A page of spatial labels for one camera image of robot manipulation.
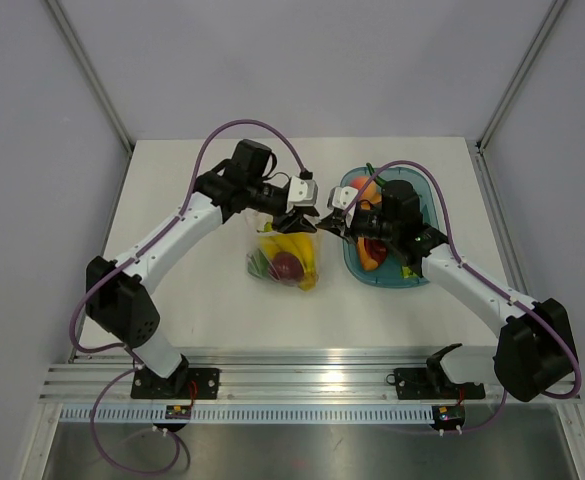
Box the yellow banana bunch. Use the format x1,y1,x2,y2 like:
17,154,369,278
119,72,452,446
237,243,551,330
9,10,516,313
258,232,319,291

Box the clear zip top bag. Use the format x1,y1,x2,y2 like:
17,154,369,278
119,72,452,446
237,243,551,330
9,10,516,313
244,211,321,291

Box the red apple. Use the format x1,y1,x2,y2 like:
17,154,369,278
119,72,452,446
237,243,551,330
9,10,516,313
269,252,304,282

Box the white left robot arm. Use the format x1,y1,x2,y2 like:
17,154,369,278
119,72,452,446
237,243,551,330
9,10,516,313
85,140,318,398

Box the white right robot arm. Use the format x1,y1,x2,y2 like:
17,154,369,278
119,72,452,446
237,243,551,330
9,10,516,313
318,180,582,402

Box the orange peach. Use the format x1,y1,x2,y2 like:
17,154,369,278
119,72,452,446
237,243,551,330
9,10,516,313
349,176,378,201

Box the green chili pepper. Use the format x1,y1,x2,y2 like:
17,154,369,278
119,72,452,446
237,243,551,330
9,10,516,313
365,162,385,183

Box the orange carrot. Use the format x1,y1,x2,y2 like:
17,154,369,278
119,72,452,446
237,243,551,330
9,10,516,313
356,238,388,272

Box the yellow green corn cob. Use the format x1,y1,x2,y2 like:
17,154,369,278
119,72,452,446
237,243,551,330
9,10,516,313
401,267,418,279

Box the teal plastic tray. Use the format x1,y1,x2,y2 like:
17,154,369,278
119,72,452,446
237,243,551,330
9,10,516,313
342,167,441,289

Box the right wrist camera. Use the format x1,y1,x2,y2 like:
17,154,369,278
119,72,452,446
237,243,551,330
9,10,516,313
327,186,359,212

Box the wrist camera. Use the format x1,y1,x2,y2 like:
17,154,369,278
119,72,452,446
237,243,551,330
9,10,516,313
327,186,359,212
286,176,318,210

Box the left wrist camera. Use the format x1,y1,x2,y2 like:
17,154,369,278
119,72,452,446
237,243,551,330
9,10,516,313
286,176,318,210

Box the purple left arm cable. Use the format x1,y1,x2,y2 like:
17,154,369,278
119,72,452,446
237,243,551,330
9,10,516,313
68,119,313,355

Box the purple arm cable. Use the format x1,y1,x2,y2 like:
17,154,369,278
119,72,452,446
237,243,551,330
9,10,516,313
68,119,313,355
356,160,584,400

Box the right aluminium frame post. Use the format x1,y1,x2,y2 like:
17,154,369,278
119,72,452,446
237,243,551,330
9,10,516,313
475,0,570,154

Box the aluminium frame post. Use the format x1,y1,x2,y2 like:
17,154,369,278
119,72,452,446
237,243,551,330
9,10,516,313
475,0,570,154
42,0,135,158

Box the aluminium mounting rail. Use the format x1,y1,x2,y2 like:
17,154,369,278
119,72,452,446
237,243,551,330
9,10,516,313
39,347,581,404

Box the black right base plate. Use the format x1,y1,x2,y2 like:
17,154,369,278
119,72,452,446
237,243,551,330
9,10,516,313
386,367,486,401

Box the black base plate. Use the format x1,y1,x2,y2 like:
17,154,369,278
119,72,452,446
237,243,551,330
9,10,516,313
130,367,221,400
386,367,486,401

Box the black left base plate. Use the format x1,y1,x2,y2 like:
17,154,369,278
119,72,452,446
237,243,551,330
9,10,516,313
130,367,221,400

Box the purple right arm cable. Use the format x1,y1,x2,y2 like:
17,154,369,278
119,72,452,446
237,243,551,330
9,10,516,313
356,160,584,400

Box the left aluminium frame post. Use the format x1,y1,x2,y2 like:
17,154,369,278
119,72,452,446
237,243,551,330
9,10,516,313
42,0,135,158

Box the white slotted cable duct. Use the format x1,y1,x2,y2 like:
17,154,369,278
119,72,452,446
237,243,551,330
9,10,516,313
60,403,434,425

